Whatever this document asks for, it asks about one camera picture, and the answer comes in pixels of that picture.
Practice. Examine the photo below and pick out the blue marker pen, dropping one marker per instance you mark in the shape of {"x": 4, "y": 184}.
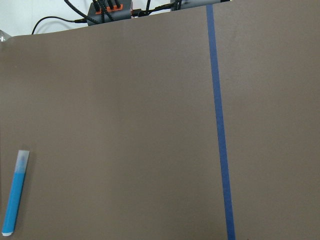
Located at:
{"x": 14, "y": 199}

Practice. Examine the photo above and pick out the grey usb hub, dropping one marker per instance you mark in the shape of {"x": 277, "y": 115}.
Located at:
{"x": 115, "y": 10}

